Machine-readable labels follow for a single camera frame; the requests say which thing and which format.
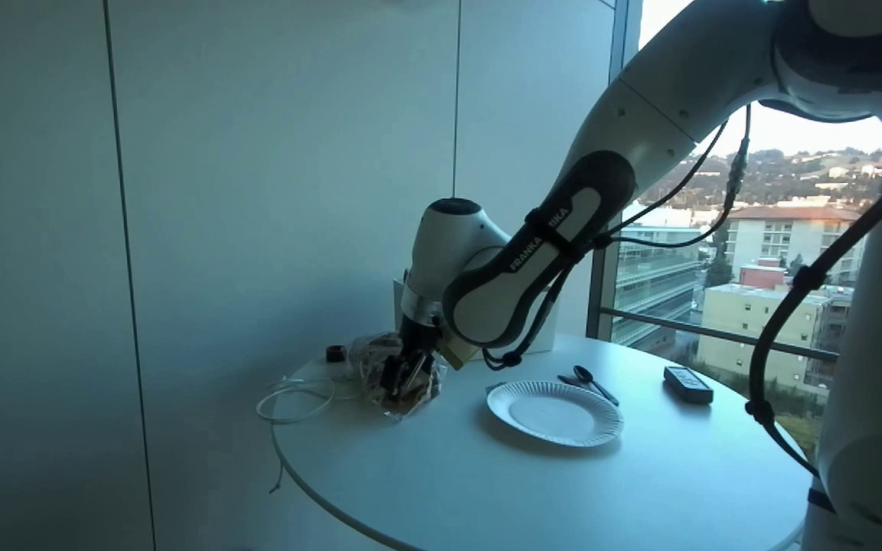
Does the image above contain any window frame post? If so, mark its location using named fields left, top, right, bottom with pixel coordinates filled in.
left=584, top=0, right=646, bottom=345

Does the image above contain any clear bag of rubber bands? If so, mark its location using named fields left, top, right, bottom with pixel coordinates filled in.
left=346, top=332, right=451, bottom=420

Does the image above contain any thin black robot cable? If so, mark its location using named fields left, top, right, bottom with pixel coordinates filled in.
left=599, top=99, right=755, bottom=253

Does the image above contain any window railing bar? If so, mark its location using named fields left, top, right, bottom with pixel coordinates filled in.
left=602, top=303, right=843, bottom=363

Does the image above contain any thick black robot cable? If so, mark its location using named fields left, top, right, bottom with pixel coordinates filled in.
left=745, top=142, right=882, bottom=485

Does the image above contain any black rectangular box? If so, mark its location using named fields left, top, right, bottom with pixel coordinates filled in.
left=661, top=365, right=716, bottom=409

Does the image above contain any black plastic spoon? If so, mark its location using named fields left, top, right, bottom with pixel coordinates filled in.
left=572, top=365, right=622, bottom=412

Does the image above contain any white paper plate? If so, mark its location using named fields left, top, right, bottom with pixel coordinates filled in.
left=483, top=380, right=623, bottom=452

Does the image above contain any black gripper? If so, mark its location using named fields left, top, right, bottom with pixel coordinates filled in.
left=375, top=317, right=445, bottom=403

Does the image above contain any coiled white cable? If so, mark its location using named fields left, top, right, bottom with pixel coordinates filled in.
left=251, top=370, right=336, bottom=430

